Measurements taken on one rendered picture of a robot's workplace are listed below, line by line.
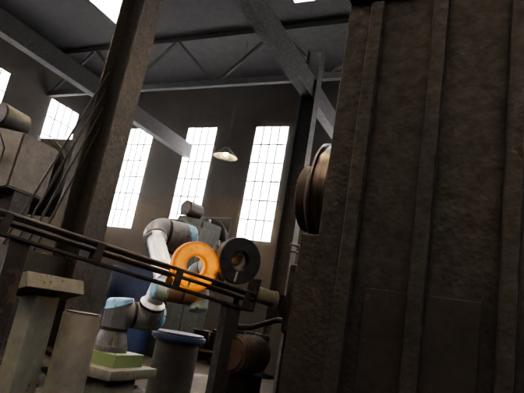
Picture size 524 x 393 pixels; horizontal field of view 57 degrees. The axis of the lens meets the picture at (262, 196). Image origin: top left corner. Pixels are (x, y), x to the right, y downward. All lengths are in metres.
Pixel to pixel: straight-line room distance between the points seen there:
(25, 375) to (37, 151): 5.58
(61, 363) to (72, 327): 0.11
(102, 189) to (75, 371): 3.27
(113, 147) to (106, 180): 0.33
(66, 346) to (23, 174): 5.50
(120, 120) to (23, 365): 3.51
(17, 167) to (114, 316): 4.92
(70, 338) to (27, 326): 0.16
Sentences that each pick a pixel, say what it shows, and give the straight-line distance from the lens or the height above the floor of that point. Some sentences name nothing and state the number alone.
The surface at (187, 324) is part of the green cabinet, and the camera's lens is 5.83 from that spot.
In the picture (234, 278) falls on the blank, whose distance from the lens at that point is 1.59.
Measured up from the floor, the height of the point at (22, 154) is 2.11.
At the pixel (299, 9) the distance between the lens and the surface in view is 12.07.
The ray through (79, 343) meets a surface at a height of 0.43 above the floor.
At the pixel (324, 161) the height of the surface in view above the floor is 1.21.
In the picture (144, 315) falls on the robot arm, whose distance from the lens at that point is 2.26.
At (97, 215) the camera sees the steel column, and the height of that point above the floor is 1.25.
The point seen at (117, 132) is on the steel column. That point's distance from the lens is 4.93.
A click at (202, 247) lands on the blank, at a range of 1.55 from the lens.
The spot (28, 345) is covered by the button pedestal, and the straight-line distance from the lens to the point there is 1.75.
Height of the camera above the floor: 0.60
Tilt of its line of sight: 14 degrees up
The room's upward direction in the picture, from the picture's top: 10 degrees clockwise
